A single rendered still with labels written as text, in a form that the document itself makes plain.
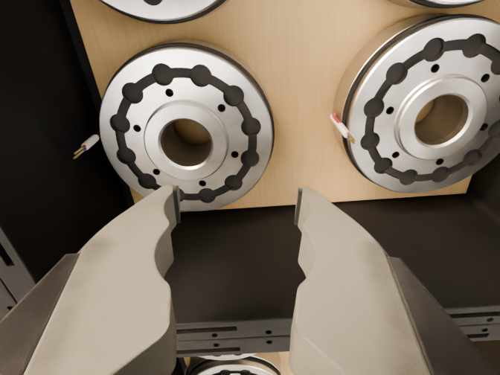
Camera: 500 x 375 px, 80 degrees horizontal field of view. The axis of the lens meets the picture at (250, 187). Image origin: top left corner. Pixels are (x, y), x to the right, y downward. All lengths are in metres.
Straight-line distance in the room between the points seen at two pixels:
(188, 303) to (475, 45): 0.20
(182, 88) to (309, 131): 0.09
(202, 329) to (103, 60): 0.17
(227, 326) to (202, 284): 0.03
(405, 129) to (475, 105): 0.04
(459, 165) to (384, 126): 0.06
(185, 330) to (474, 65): 0.21
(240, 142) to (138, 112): 0.06
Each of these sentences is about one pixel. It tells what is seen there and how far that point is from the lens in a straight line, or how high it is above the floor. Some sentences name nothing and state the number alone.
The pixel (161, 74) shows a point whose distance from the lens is 0.18.
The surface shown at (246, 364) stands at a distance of 0.35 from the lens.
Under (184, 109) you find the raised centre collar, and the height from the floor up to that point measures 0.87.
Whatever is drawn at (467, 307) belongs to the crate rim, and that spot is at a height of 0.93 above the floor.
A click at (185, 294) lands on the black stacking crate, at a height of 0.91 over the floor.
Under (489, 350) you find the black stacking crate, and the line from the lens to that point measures 0.31.
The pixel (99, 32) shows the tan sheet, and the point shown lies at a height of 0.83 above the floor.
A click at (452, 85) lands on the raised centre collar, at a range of 0.20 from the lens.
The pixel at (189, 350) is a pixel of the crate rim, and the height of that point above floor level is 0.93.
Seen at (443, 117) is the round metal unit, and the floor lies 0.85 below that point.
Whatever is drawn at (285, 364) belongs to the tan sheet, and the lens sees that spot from 0.41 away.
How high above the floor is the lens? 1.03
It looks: 59 degrees down
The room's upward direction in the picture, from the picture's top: 178 degrees clockwise
